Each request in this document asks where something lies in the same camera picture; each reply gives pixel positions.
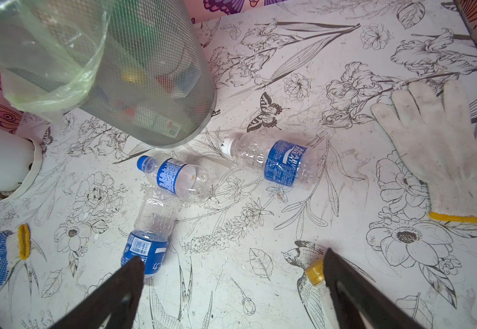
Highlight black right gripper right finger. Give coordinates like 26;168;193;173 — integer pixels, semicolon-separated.
323;249;421;328

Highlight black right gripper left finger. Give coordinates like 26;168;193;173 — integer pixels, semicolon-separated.
53;256;145;328

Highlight blue cap bottle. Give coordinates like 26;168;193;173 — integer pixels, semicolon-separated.
120;187;181;281

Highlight clear bottle blue label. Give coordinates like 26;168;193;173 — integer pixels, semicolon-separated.
221;132;321;189

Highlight grey mesh waste bin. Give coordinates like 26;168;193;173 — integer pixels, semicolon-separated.
0;1;216;148

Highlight white work glove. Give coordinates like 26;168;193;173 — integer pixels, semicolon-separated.
371;80;477;223

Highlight potted green plant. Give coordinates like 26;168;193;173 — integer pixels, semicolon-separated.
0;130;43;202

